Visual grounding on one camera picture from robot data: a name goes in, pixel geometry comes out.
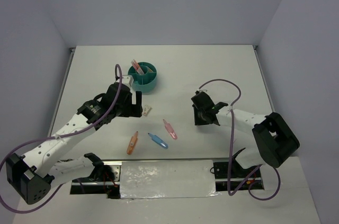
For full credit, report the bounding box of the pink highlighter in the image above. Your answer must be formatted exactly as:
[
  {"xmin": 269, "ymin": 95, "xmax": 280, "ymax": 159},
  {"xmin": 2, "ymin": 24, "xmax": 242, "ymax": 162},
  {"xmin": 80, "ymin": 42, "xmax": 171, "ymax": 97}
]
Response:
[{"xmin": 163, "ymin": 119, "xmax": 178, "ymax": 140}]

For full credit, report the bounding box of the red slim pen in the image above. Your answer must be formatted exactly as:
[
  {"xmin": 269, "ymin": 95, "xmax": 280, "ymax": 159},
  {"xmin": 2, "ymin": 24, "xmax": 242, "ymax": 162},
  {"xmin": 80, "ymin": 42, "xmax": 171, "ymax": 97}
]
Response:
[{"xmin": 131, "ymin": 59, "xmax": 139, "ymax": 73}]

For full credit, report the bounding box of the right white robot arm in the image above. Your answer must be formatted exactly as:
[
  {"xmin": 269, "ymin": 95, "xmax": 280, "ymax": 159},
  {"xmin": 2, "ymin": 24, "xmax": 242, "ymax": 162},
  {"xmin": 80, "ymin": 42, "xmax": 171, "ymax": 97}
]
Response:
[{"xmin": 191, "ymin": 91, "xmax": 300, "ymax": 178}]

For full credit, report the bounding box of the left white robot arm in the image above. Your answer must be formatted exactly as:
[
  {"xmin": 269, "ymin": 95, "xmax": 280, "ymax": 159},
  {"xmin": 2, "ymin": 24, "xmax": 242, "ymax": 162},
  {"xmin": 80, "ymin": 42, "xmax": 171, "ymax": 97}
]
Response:
[{"xmin": 5, "ymin": 82, "xmax": 142, "ymax": 205}]

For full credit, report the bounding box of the orange highlighter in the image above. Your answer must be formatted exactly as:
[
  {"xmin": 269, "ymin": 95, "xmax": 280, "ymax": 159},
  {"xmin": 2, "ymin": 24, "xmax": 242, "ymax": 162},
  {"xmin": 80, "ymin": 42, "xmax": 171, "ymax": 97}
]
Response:
[{"xmin": 126, "ymin": 131, "xmax": 138, "ymax": 155}]

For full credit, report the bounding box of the teal round desk organizer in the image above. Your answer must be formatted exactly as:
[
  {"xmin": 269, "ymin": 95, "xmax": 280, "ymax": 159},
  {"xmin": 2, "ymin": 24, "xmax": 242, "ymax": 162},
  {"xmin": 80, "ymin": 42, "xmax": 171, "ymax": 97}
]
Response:
[{"xmin": 128, "ymin": 62, "xmax": 157, "ymax": 94}]

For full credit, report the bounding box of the blue highlighter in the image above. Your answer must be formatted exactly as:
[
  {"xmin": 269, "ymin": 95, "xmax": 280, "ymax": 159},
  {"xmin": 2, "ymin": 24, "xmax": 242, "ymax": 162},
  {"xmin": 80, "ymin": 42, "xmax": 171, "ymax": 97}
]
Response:
[{"xmin": 148, "ymin": 133, "xmax": 168, "ymax": 149}]

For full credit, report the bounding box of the silver foil sheet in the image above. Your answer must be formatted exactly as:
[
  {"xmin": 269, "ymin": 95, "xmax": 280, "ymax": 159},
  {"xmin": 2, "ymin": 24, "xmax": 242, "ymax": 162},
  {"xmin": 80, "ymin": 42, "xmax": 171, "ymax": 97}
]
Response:
[{"xmin": 120, "ymin": 160, "xmax": 218, "ymax": 199}]

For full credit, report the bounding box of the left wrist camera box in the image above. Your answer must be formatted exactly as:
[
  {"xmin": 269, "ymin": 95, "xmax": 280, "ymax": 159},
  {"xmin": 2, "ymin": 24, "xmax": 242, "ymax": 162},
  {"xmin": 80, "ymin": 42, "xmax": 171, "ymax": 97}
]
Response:
[{"xmin": 122, "ymin": 75, "xmax": 133, "ymax": 88}]

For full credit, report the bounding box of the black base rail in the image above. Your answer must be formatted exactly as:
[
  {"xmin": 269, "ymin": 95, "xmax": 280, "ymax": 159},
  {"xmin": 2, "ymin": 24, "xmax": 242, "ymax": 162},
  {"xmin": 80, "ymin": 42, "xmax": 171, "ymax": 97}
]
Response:
[{"xmin": 70, "ymin": 159, "xmax": 252, "ymax": 200}]

